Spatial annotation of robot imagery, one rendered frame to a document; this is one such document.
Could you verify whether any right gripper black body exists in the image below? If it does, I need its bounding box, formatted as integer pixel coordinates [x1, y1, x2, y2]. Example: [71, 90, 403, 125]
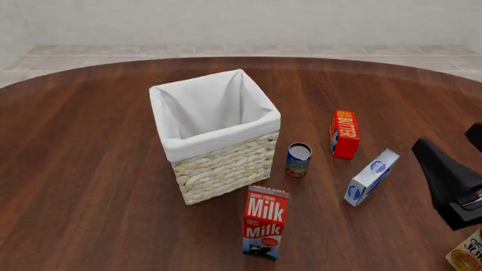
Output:
[438, 188, 482, 232]

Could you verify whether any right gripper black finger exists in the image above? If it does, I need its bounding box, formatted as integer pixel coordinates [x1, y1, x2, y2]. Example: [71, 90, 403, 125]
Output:
[411, 137, 482, 212]
[464, 122, 482, 146]

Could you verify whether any blue alphabet soup can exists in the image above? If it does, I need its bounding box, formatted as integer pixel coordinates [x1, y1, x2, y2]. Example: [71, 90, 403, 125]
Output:
[285, 142, 313, 178]

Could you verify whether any white-lined wicker basket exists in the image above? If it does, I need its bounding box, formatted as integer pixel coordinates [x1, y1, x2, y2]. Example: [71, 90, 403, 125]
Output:
[148, 68, 282, 206]

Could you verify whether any orange juice carton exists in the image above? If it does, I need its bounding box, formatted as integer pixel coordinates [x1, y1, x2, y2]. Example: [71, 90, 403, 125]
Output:
[445, 227, 482, 271]

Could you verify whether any pale blue cream cheese box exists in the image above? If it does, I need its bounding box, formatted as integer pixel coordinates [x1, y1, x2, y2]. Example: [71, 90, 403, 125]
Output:
[343, 148, 401, 208]

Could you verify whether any red butter box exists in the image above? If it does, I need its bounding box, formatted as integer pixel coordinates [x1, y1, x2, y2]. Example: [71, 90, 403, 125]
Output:
[329, 109, 362, 160]

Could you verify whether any red and white milk carton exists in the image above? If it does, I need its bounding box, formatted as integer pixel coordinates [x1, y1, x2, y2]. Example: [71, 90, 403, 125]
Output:
[242, 184, 290, 262]

